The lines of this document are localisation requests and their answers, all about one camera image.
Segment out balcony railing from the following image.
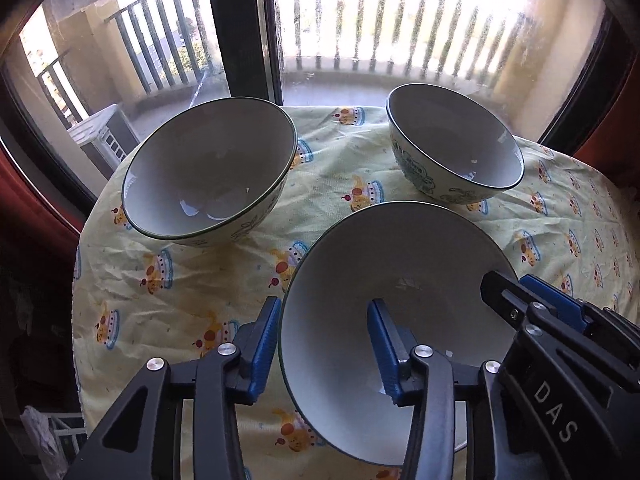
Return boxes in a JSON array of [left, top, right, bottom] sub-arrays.
[[37, 0, 606, 126]]

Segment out floral ceramic bowl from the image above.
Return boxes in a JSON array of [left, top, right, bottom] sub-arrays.
[[386, 83, 525, 206], [121, 97, 298, 247], [277, 201, 520, 466]]

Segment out white air conditioner unit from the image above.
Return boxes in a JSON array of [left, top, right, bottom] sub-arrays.
[[67, 104, 141, 181]]

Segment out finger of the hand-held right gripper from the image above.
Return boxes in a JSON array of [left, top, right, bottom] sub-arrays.
[[480, 270, 546, 333], [519, 274, 640, 376]]

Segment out crumpled white bag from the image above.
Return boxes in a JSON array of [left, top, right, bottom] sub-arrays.
[[20, 405, 66, 476]]

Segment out yellow printed tablecloth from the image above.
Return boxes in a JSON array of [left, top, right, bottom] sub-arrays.
[[72, 105, 640, 480]]

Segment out red curtain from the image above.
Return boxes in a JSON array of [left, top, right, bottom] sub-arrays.
[[0, 145, 86, 241], [575, 105, 640, 181]]

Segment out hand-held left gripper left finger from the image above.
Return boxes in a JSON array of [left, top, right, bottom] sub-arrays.
[[62, 296, 282, 480]]

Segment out dark window frame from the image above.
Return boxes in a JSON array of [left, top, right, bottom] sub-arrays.
[[0, 0, 640, 221]]

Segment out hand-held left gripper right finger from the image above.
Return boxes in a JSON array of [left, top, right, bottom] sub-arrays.
[[367, 299, 506, 480]]

